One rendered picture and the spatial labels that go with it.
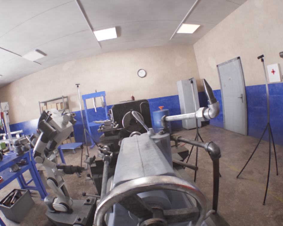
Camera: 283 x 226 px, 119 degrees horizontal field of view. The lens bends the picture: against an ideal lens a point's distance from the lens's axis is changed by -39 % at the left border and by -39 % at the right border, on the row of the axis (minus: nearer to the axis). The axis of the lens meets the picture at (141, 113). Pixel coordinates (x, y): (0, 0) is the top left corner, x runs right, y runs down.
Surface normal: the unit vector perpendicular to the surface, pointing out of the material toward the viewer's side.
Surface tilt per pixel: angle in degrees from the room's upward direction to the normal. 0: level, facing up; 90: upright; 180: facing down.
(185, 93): 90
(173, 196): 90
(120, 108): 90
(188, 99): 90
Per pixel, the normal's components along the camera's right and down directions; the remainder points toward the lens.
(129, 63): 0.08, 0.07
